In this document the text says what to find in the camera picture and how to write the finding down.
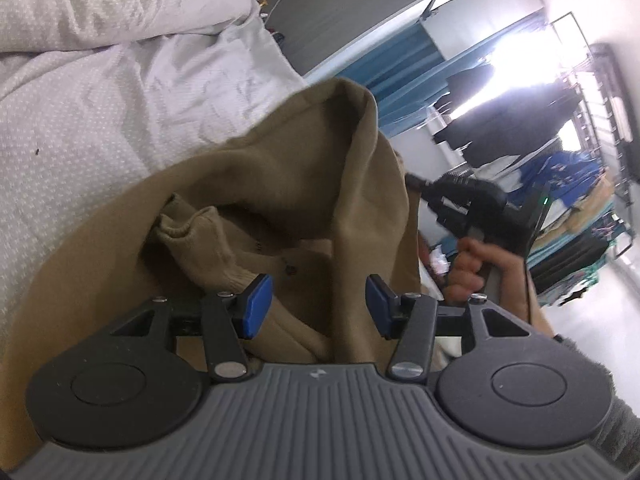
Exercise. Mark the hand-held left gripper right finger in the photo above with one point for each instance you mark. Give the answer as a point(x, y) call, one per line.
point(380, 305)

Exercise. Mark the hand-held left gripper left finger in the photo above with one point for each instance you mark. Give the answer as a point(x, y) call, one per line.
point(257, 305)

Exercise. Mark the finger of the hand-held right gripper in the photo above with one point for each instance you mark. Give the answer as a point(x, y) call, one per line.
point(417, 183)

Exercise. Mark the brown hoodie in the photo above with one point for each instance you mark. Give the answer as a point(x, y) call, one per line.
point(300, 160)

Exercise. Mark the person's right forearm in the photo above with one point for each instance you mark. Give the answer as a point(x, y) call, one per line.
point(625, 410)

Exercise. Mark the metal clothes rack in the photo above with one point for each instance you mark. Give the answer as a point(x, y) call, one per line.
point(605, 90)

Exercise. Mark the person's right hand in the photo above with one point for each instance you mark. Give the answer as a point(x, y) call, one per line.
point(470, 265)

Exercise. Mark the black hanging jacket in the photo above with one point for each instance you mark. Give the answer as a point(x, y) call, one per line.
point(500, 125)

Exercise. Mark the blue and white hanging jacket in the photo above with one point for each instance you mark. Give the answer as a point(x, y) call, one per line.
point(560, 170)

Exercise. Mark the dark hanging garment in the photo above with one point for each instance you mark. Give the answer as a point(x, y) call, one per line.
point(575, 255)

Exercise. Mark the blue curtain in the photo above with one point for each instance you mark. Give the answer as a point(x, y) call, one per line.
point(400, 75)

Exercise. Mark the beige hanging garment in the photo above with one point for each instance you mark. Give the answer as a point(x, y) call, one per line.
point(595, 200)

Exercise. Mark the cluster of small bottles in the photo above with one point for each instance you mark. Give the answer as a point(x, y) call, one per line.
point(262, 2)

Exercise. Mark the white duvet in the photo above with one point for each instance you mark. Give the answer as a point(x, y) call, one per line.
point(100, 110)

